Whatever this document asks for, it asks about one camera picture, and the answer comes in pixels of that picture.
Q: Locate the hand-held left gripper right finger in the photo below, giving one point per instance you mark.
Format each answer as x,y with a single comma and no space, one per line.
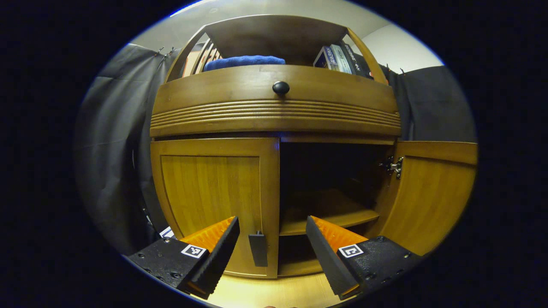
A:
323,256

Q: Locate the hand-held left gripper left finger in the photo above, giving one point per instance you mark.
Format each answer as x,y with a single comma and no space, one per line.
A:
222,252

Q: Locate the wooden shoe cabinet door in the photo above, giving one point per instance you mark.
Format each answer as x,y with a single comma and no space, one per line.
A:
205,188
428,201

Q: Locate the wooden double-door shoe cabinet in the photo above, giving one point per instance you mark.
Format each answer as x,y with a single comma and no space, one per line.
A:
278,36

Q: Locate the metal door hinge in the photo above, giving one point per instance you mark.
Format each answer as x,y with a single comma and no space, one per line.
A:
394,166

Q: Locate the wooden cabinet drawer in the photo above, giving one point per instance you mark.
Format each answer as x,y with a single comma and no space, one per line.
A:
214,92

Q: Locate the wooden inner shelf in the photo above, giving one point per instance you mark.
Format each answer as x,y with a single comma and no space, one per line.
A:
325,209

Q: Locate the black backdrop cloth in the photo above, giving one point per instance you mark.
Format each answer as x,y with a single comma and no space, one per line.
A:
120,141

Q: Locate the black round drawer knob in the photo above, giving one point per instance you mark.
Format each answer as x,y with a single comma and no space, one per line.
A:
281,88

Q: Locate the blue folded towel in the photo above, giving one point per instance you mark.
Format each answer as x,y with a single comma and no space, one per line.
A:
244,62

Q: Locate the black book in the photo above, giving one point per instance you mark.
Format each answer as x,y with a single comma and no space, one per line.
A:
359,62

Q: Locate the pale blue book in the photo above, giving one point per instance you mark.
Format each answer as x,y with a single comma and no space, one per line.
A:
340,57

